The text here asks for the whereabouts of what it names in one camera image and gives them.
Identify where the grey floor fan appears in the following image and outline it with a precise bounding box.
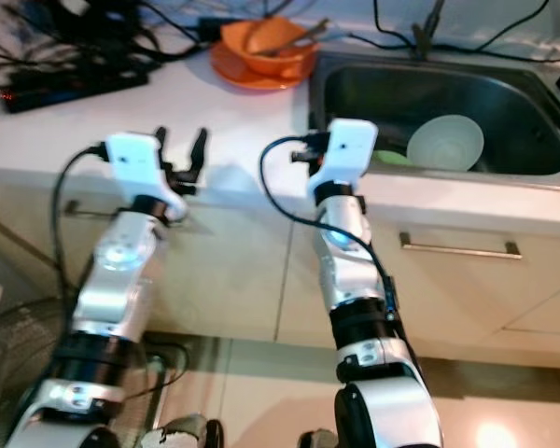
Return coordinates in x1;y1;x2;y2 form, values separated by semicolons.
0;299;122;448

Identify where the black power adapter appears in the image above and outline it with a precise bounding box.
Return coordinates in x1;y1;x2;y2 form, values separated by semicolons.
198;17;231;39

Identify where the pale green bowl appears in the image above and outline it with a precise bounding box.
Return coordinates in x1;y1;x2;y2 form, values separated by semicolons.
406;114;487;173

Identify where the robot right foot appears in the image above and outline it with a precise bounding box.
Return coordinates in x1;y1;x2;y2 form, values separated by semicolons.
299;429;342;448

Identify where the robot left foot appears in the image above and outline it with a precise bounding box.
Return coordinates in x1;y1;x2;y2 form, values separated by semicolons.
145;415;223;448

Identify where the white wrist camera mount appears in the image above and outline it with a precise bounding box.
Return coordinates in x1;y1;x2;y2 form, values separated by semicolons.
321;118;380;198
105;132;189;221

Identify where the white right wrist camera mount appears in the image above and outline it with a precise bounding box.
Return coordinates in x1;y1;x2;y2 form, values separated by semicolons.
321;118;380;198

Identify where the silver drawer handle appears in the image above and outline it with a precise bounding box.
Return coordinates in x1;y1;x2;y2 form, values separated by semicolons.
399;232;525;260

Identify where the black charger box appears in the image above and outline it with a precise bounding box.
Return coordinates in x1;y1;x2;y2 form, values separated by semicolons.
37;0;132;44

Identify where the cream kitchen base cabinet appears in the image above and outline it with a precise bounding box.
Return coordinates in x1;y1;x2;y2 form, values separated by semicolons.
0;173;560;370

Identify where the orange plastic plate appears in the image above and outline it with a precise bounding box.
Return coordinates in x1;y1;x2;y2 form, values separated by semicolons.
210;42;319;92

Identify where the black power strip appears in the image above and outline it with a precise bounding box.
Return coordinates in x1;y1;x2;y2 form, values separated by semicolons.
0;63;151;116

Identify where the green plate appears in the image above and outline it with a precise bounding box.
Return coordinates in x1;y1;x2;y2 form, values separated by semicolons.
373;149;413;170

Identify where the silver cabinet handle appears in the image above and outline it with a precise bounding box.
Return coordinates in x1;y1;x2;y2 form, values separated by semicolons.
69;206;123;218

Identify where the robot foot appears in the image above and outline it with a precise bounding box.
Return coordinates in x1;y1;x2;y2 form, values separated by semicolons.
145;415;223;448
299;429;342;448

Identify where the grey metal faucet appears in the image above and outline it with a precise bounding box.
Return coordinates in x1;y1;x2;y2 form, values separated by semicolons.
410;0;447;61

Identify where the black counter cable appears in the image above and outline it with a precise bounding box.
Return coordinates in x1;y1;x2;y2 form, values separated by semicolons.
317;31;560;64

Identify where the black wall cable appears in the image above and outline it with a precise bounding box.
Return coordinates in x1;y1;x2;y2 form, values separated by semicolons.
446;0;553;49
371;0;416;46

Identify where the silver metal fork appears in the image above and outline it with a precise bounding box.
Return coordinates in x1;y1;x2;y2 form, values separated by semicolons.
252;17;330;57

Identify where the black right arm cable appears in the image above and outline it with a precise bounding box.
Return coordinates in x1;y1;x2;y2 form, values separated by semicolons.
257;135;402;309

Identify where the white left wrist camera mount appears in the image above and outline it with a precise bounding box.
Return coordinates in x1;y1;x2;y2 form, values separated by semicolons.
105;132;189;221

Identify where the orange plastic bowl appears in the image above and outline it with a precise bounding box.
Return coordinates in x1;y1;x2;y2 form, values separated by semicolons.
220;17;319;78

